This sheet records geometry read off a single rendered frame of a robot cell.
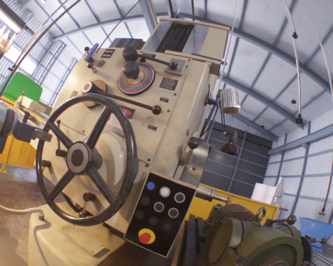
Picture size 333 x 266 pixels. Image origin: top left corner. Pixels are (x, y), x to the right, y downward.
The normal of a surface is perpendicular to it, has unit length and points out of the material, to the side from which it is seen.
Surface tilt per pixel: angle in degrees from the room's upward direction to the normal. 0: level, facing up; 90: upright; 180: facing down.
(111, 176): 98
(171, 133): 90
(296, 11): 169
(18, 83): 84
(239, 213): 90
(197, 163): 62
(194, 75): 90
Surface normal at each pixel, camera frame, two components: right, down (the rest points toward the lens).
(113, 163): 0.34, -0.17
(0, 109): 0.95, -0.31
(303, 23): -0.53, 0.84
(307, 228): -0.88, -0.40
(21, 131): 0.91, 0.33
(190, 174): -0.05, -0.51
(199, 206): -0.16, -0.26
